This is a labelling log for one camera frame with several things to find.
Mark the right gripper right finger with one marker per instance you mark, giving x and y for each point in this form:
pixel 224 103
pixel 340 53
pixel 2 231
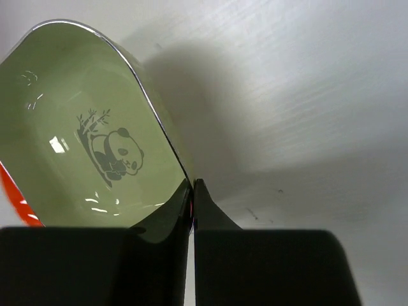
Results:
pixel 234 266

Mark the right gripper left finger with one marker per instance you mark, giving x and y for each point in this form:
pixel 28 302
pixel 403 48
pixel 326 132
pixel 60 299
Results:
pixel 141 265

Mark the green square panda dish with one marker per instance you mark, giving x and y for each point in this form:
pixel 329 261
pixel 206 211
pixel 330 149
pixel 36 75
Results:
pixel 84 136

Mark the orange round plate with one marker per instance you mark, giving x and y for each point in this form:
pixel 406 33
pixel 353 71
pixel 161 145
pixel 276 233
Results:
pixel 17 201

